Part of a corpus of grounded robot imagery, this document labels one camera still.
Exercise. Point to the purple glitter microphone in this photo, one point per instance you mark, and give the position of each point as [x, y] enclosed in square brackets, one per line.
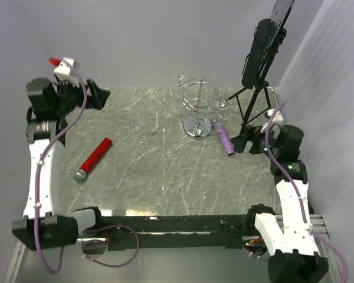
[216, 121]

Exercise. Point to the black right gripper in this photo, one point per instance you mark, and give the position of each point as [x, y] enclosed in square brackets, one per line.
[255, 134]

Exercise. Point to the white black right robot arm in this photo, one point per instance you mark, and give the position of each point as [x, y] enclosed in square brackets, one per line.
[294, 255]

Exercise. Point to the aluminium rail frame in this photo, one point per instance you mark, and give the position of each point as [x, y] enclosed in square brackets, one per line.
[322, 243]

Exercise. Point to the black music stand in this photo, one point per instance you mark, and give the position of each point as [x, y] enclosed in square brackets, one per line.
[268, 35]

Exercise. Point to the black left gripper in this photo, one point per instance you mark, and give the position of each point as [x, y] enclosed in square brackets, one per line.
[98, 95]

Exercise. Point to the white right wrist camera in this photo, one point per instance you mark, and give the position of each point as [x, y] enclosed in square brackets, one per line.
[276, 118]

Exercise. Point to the red glitter microphone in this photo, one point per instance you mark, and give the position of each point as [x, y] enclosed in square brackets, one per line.
[81, 173]

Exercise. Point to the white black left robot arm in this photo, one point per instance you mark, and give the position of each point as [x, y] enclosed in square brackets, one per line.
[43, 224]

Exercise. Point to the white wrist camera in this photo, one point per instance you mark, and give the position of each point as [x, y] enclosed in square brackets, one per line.
[276, 118]
[62, 70]

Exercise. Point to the chrome wine glass rack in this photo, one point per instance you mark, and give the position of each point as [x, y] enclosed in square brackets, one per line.
[197, 100]

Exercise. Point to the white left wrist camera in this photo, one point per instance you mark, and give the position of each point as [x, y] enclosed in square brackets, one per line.
[62, 70]

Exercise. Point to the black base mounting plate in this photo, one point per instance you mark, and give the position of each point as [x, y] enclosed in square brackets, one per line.
[129, 232]

